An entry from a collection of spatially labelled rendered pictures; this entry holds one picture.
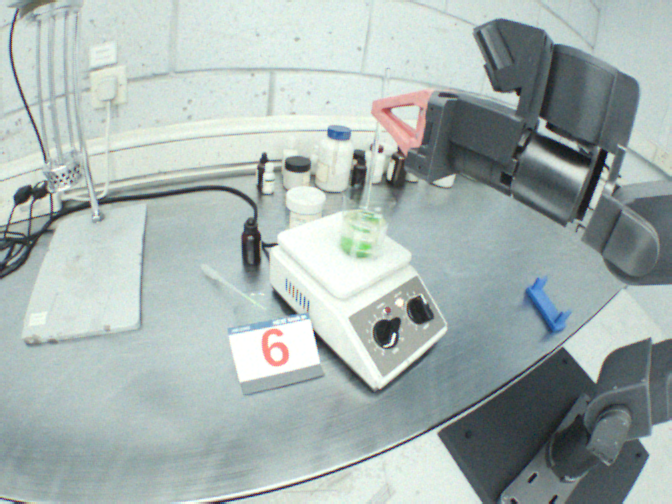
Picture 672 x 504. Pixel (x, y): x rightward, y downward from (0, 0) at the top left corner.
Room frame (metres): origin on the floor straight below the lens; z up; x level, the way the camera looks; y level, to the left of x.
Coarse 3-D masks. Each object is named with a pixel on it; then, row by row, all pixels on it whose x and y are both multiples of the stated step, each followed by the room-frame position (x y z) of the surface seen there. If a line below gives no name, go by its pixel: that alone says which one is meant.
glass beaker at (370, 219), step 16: (352, 192) 0.32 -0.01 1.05; (384, 192) 0.33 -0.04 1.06; (352, 208) 0.29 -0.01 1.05; (368, 208) 0.28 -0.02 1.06; (384, 208) 0.29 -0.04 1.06; (352, 224) 0.29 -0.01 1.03; (368, 224) 0.28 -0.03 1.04; (384, 224) 0.29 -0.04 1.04; (352, 240) 0.29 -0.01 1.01; (368, 240) 0.28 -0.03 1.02; (352, 256) 0.28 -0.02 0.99; (368, 256) 0.28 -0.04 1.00
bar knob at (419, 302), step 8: (416, 296) 0.27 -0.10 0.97; (424, 296) 0.27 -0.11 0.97; (408, 304) 0.26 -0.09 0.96; (416, 304) 0.26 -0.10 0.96; (424, 304) 0.26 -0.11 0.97; (408, 312) 0.26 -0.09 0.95; (416, 312) 0.26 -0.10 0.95; (424, 312) 0.25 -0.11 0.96; (432, 312) 0.25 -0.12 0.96; (416, 320) 0.25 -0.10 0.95; (424, 320) 0.25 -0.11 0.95
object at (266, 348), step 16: (304, 320) 0.23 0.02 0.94; (240, 336) 0.20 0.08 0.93; (256, 336) 0.20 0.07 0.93; (272, 336) 0.21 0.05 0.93; (288, 336) 0.22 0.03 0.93; (304, 336) 0.22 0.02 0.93; (240, 352) 0.18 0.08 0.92; (256, 352) 0.19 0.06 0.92; (272, 352) 0.20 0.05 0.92; (288, 352) 0.20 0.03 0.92; (304, 352) 0.21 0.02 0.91; (240, 368) 0.17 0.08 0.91; (256, 368) 0.18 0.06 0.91; (272, 368) 0.18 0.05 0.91
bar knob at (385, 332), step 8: (384, 320) 0.23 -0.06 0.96; (392, 320) 0.23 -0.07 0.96; (400, 320) 0.23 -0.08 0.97; (376, 328) 0.22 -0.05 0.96; (384, 328) 0.23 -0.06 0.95; (392, 328) 0.22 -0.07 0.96; (376, 336) 0.21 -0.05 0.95; (384, 336) 0.21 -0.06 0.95; (392, 336) 0.21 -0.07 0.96; (384, 344) 0.21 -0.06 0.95; (392, 344) 0.20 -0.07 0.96
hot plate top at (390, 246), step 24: (336, 216) 0.37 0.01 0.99; (288, 240) 0.30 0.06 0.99; (312, 240) 0.31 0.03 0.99; (336, 240) 0.32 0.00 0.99; (384, 240) 0.34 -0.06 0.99; (312, 264) 0.27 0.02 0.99; (336, 264) 0.27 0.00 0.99; (360, 264) 0.28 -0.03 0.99; (384, 264) 0.29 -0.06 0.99; (336, 288) 0.24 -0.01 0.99; (360, 288) 0.25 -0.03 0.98
